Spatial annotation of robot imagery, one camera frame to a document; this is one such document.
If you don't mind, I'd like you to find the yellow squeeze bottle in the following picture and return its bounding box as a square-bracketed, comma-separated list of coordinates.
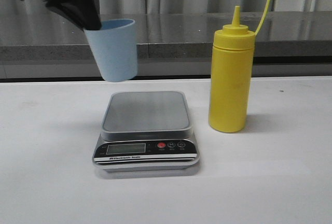
[209, 0, 272, 133]

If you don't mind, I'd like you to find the light blue plastic cup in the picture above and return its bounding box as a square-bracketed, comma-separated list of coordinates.
[84, 19, 138, 82]

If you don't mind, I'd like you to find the silver digital kitchen scale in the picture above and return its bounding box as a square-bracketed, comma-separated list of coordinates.
[92, 91, 200, 172]

